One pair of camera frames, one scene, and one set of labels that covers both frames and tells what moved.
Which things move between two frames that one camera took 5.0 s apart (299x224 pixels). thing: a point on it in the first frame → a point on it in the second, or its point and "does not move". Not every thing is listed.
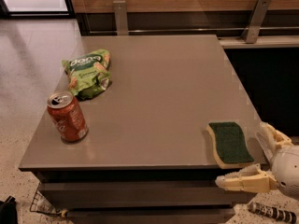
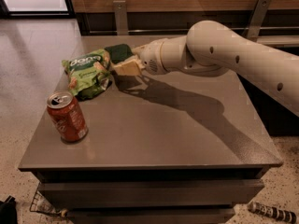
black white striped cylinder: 274,212 does not move
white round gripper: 287,168 → 150,58
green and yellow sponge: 230,145 → 119,52
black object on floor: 8,211 does not move
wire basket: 41,203 does not move
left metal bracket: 121,17 does not move
